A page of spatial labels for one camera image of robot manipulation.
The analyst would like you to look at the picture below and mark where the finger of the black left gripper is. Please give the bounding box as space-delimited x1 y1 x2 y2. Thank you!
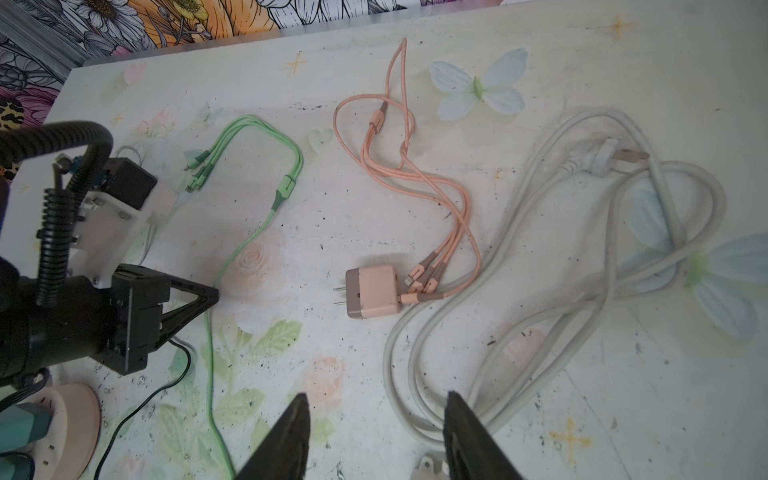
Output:
157 281 220 348

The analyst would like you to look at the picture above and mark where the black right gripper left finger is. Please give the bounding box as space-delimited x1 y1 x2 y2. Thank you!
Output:
235 393 311 480

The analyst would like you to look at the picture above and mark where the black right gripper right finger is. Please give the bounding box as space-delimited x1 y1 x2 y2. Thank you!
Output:
443 391 524 480

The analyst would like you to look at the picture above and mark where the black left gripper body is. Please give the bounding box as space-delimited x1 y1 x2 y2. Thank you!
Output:
1 263 171 387

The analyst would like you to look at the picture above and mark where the white blue power strip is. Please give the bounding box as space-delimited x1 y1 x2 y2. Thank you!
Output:
410 454 450 480

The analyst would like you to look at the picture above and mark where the teal two-tone charger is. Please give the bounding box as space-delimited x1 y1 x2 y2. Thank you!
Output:
0 403 53 453

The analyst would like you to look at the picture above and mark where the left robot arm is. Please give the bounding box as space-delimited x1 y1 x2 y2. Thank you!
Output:
1 121 219 389

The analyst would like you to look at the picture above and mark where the round pink power socket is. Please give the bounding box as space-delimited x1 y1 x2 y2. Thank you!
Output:
19 383 101 480

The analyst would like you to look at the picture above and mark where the pink charger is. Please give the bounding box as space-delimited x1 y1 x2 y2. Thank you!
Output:
336 264 402 320

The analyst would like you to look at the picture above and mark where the black USB cable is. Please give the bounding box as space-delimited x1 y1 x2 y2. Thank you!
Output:
92 338 193 480

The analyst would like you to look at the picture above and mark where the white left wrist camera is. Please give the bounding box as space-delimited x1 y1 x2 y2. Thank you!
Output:
67 157 178 289

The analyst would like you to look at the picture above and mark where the pink USB cable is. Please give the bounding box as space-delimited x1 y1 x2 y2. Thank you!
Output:
332 37 484 304

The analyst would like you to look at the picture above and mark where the green USB cable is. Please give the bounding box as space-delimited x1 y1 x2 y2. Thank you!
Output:
182 115 305 480

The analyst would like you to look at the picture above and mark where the white power strip cord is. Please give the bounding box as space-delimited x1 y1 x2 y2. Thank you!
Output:
382 107 727 451

